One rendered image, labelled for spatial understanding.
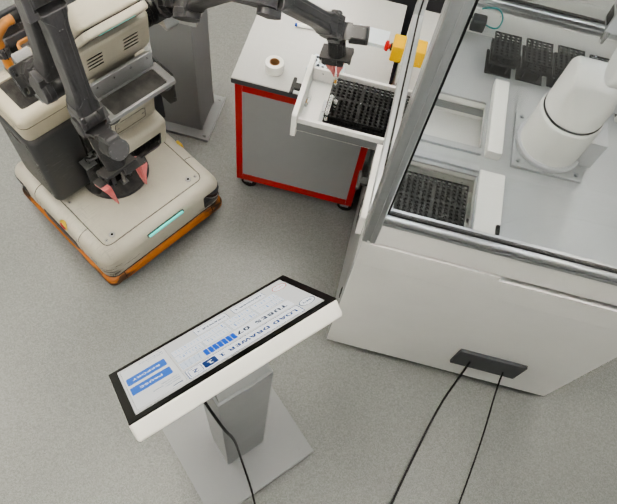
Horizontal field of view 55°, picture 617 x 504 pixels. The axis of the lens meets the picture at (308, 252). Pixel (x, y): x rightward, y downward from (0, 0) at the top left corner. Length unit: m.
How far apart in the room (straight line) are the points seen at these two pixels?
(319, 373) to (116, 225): 1.04
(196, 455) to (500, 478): 1.21
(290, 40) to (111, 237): 1.06
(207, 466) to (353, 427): 0.60
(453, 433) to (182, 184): 1.55
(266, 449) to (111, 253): 0.99
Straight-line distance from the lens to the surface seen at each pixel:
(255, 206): 2.86
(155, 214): 2.53
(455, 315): 2.08
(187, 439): 2.44
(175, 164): 2.66
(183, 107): 3.02
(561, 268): 1.74
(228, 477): 2.41
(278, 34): 2.48
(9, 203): 3.06
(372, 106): 2.09
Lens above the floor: 2.43
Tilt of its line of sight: 62 degrees down
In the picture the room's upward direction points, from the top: 12 degrees clockwise
